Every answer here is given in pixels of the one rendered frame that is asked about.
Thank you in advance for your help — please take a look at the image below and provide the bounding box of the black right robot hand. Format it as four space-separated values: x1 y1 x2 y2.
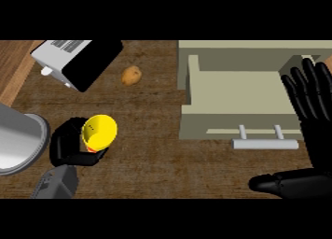
248 57 332 200

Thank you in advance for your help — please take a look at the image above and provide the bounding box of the yellow cup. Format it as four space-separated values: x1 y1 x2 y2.
82 114 120 154

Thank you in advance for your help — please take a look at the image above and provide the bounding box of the beige drawer front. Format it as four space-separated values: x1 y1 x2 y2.
177 113 309 141

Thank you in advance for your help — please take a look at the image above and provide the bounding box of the beige open drawer box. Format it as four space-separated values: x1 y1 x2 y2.
185 54 322 116

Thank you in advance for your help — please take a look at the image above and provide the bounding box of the beige cabinet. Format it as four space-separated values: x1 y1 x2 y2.
177 39 332 91

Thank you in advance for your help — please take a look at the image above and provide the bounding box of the brown potato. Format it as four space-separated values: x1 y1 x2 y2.
120 64 144 87

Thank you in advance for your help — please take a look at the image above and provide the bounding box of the white and black toaster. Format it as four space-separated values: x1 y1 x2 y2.
31 39 126 93

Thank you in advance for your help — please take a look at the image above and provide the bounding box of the large grey cylinder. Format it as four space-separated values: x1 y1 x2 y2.
0 97 52 177

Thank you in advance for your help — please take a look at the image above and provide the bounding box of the silver drawer handle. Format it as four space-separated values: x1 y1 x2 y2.
232 124 301 150

